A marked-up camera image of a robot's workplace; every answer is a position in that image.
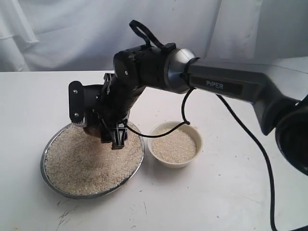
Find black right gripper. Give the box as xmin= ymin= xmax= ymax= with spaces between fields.
xmin=84 ymin=73 xmax=144 ymax=150

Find brown wooden cup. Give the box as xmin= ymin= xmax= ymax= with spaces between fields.
xmin=83 ymin=117 xmax=101 ymax=139

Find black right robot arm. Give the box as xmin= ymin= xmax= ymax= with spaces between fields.
xmin=84 ymin=46 xmax=308 ymax=174

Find metal plate of rice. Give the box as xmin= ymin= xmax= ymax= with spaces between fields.
xmin=40 ymin=124 xmax=145 ymax=199

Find white bowl of rice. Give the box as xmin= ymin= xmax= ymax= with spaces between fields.
xmin=147 ymin=124 xmax=203 ymax=168

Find white backdrop cloth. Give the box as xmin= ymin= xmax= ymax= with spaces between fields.
xmin=0 ymin=0 xmax=308 ymax=72

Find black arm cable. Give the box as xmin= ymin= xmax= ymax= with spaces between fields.
xmin=101 ymin=20 xmax=281 ymax=231

